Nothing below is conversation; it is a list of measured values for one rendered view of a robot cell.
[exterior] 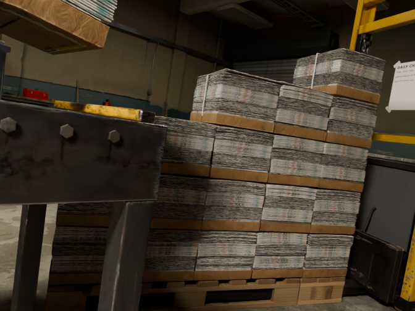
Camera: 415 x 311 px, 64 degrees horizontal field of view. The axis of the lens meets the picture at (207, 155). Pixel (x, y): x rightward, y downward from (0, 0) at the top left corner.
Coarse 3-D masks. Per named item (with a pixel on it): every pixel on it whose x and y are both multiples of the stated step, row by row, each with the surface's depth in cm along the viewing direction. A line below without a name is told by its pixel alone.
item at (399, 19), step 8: (392, 16) 201; (400, 16) 196; (408, 16) 191; (368, 24) 217; (376, 24) 211; (384, 24) 206; (392, 24) 200; (400, 24) 197; (360, 32) 223; (368, 32) 218; (376, 32) 216
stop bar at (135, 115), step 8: (56, 104) 85; (64, 104) 80; (72, 104) 77; (80, 104) 73; (88, 104) 70; (88, 112) 70; (96, 112) 67; (104, 112) 64; (112, 112) 62; (120, 112) 59; (128, 112) 57; (136, 112) 55; (144, 112) 55; (152, 112) 56; (136, 120) 55; (144, 120) 55; (152, 120) 56
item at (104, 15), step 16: (64, 0) 57; (80, 0) 60; (96, 0) 61; (112, 0) 63; (16, 16) 56; (32, 16) 55; (96, 16) 62; (112, 16) 64; (0, 32) 72; (16, 32) 68; (32, 32) 64; (48, 32) 60; (64, 32) 59; (48, 48) 74; (64, 48) 70; (80, 48) 67; (96, 48) 64
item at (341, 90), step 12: (348, 96) 164; (360, 96) 166; (372, 96) 169; (348, 144) 167; (360, 144) 170; (324, 180) 164; (312, 228) 166; (324, 228) 168; (336, 228) 171; (348, 228) 174; (312, 276) 170; (324, 276) 173
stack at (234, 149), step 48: (192, 144) 138; (240, 144) 148; (288, 144) 155; (192, 192) 140; (240, 192) 148; (288, 192) 158; (96, 240) 129; (192, 240) 143; (240, 240) 152; (288, 240) 162; (48, 288) 124; (96, 288) 131; (144, 288) 138; (192, 288) 146; (240, 288) 155; (288, 288) 165
